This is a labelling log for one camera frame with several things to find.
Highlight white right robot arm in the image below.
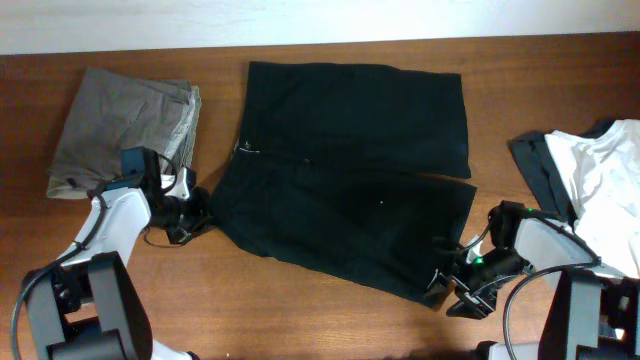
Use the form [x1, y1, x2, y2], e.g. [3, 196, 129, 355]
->
[429, 201, 639, 359]

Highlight folded grey shorts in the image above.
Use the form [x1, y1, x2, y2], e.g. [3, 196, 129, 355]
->
[46, 68, 202, 200]

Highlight black shorts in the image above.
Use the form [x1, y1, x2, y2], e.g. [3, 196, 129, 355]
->
[210, 62, 475, 308]

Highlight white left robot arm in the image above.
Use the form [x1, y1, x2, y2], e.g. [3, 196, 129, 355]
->
[14, 168, 211, 360]

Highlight white t-shirt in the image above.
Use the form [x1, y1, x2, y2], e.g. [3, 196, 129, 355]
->
[544, 119, 639, 278]

